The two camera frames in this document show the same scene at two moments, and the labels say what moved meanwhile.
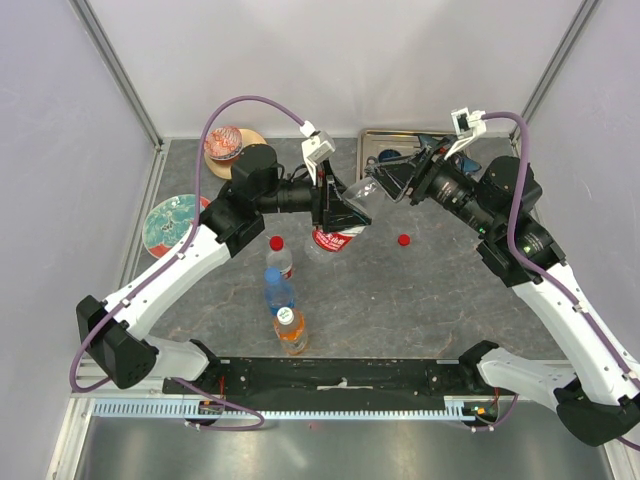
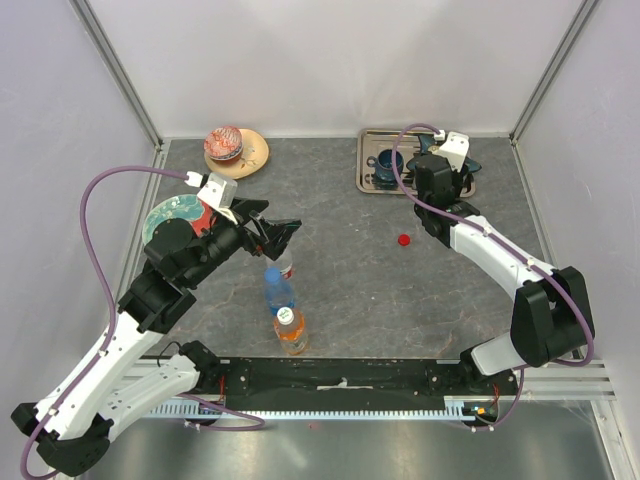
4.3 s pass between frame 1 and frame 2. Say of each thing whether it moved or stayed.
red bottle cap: stayed
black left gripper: moved
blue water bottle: stayed
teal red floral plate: stayed
